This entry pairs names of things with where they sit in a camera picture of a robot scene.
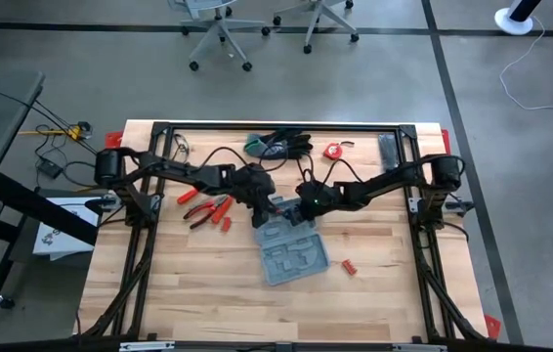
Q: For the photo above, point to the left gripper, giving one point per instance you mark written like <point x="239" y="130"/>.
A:
<point x="257" y="186"/>

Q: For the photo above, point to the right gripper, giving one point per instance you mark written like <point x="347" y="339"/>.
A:
<point x="320" y="200"/>

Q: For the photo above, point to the grey plastic tool case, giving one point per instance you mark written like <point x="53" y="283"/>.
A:
<point x="291" y="254"/>

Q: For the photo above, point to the black red-tipped long tool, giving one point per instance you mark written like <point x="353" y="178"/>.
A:
<point x="198" y="212"/>

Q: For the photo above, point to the red bit holder strip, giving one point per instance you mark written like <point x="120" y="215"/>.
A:
<point x="349" y="267"/>

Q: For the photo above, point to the red tape measure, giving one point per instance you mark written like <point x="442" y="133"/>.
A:
<point x="332" y="151"/>

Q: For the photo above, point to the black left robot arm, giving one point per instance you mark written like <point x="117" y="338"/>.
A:
<point x="179" y="171"/>

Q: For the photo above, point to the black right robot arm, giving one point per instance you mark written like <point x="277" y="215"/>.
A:
<point x="384" y="183"/>

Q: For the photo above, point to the black grey work glove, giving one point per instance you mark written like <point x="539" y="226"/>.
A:
<point x="291" y="134"/>
<point x="301" y="149"/>

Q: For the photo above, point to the black flat rectangular bar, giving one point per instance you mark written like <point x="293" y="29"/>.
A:
<point x="389" y="156"/>

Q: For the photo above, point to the red table clamp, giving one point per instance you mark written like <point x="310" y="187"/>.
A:
<point x="113" y="141"/>
<point x="491" y="326"/>
<point x="446" y="142"/>

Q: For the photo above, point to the grey office chair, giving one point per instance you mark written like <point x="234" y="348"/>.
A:
<point x="316" y="14"/>
<point x="219" y="27"/>

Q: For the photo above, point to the yellow black connector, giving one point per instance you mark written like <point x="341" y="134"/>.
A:
<point x="80" y="131"/>

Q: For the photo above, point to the white printed box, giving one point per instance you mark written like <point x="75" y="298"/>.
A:
<point x="61" y="234"/>

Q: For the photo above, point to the black power adapter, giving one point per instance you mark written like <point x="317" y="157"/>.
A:
<point x="50" y="168"/>

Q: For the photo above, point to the white fan base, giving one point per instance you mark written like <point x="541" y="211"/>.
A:
<point x="511" y="22"/>

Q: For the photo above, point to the black aluminium table frame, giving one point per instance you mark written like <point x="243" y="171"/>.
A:
<point x="281" y="127"/>

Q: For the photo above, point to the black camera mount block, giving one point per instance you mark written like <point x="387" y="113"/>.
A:
<point x="286" y="347"/>

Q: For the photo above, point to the silver metal bracket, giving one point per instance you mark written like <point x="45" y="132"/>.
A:
<point x="147" y="346"/>
<point x="420" y="348"/>

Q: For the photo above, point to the black table base frame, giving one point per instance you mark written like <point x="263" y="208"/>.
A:
<point x="37" y="205"/>

